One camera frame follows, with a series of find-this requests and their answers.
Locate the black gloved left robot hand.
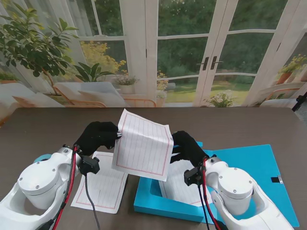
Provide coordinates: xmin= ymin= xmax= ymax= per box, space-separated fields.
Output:
xmin=73 ymin=121 xmax=123 ymax=156

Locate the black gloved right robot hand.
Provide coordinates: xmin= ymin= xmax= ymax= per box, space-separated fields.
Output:
xmin=169 ymin=130 xmax=210 ymax=167

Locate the red-lined white paper sheet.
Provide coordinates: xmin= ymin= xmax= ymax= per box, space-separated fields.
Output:
xmin=158 ymin=160 xmax=213 ymax=208
xmin=112 ymin=108 xmax=174 ymax=182
xmin=71 ymin=150 xmax=129 ymax=215

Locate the blue-backed white label roll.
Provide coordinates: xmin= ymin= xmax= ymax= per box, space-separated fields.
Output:
xmin=35 ymin=154 xmax=52 ymax=163

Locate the blue plastic file box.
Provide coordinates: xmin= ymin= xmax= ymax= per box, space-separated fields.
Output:
xmin=133 ymin=141 xmax=300 ymax=228

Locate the printed garden window backdrop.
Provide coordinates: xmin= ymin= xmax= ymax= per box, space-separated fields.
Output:
xmin=0 ymin=0 xmax=307 ymax=127

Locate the black tripod stand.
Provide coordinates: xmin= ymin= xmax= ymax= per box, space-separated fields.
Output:
xmin=291 ymin=94 xmax=307 ymax=113

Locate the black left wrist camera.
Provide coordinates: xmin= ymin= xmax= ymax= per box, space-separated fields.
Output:
xmin=78 ymin=155 xmax=100 ymax=175

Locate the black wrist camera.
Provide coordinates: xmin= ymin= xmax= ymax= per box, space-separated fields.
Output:
xmin=78 ymin=155 xmax=100 ymax=175
xmin=184 ymin=166 xmax=203 ymax=186

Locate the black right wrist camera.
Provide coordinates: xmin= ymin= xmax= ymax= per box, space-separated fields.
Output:
xmin=184 ymin=166 xmax=203 ymax=186

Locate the red left arm cable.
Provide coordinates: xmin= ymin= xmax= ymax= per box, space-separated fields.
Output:
xmin=51 ymin=146 xmax=81 ymax=230

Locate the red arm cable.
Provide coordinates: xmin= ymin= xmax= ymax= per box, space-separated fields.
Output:
xmin=51 ymin=146 xmax=81 ymax=230
xmin=200 ymin=159 xmax=228 ymax=230

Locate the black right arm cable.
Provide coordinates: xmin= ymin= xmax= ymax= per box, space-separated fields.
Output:
xmin=198 ymin=184 xmax=210 ymax=230

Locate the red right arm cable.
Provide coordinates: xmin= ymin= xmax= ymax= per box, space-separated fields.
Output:
xmin=200 ymin=159 xmax=228 ymax=230

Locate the grey left arm cable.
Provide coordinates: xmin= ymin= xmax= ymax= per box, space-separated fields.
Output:
xmin=85 ymin=174 xmax=101 ymax=230

